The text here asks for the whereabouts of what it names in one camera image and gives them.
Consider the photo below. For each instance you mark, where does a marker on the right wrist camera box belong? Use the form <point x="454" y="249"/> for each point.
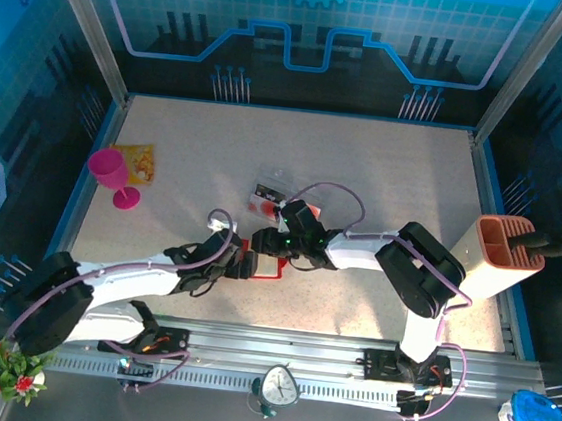
<point x="279" y="213"/>

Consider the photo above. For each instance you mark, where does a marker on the potted plant with red flowers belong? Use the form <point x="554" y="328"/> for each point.
<point x="7" y="378"/>

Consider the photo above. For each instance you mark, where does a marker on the orange and white utensil holder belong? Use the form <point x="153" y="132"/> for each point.
<point x="480" y="272"/>

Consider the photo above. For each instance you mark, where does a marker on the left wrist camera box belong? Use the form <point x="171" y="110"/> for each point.
<point x="216" y="225"/>

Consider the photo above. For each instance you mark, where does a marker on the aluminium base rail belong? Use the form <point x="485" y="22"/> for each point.
<point x="266" y="350"/>

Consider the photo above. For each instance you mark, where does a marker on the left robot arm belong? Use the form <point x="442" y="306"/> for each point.
<point x="55" y="327"/>

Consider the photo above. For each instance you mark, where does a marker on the white alarm clock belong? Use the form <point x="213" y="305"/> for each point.
<point x="280" y="386"/>

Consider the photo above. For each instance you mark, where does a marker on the aluminium frame post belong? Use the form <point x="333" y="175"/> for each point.
<point x="87" y="24"/>
<point x="524" y="70"/>

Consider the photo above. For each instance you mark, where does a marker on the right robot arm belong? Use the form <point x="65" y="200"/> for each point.
<point x="420" y="270"/>

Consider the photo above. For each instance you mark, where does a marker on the pink plastic goblet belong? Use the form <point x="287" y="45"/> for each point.
<point x="109" y="167"/>

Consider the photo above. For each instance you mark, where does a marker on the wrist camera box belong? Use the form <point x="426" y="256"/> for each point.
<point x="279" y="213"/>
<point x="216" y="225"/>

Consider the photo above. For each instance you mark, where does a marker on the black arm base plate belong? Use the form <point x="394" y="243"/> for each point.
<point x="380" y="364"/>
<point x="174" y="342"/>

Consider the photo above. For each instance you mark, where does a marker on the red card holder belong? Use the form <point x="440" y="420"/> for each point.
<point x="267" y="267"/>

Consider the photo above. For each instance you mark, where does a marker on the yellow snack packet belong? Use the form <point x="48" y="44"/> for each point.
<point x="140" y="160"/>

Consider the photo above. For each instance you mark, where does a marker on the black object in holder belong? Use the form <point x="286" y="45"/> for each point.
<point x="549" y="244"/>

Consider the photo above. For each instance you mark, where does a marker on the clear acrylic card stand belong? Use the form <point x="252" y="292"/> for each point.
<point x="279" y="177"/>

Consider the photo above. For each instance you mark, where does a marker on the black VIP card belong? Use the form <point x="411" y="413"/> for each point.
<point x="268" y="192"/>

